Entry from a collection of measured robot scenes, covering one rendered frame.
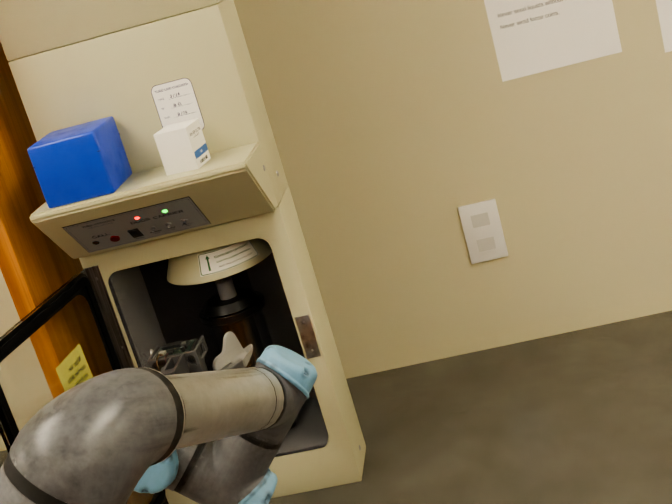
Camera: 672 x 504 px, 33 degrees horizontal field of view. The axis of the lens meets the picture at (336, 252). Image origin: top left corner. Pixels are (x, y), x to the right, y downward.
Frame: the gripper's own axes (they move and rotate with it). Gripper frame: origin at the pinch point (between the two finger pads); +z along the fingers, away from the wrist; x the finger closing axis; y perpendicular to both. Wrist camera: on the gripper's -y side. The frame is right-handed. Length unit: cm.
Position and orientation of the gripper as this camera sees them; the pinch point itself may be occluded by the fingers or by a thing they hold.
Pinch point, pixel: (207, 359)
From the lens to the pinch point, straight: 169.1
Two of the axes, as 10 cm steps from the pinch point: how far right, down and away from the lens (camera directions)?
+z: 0.9, -3.3, 9.4
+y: -2.7, -9.2, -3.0
